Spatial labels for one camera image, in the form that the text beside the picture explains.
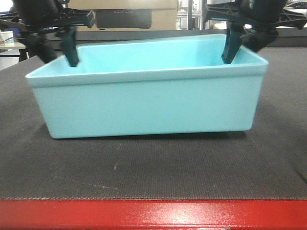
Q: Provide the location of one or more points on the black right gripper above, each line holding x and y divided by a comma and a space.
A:
265, 15

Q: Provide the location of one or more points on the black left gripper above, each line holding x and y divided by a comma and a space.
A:
36, 18

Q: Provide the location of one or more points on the light blue plastic bin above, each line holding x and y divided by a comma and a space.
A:
156, 86

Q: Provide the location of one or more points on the dark grey conveyor belt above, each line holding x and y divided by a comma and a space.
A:
267, 162

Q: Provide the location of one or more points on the white paper cup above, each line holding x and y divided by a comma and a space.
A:
7, 37

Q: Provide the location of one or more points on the black device on box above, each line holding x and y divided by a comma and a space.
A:
123, 18

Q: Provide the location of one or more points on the cardboard box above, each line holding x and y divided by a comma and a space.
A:
164, 12

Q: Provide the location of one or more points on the red conveyor frame edge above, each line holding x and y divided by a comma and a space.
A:
82, 214

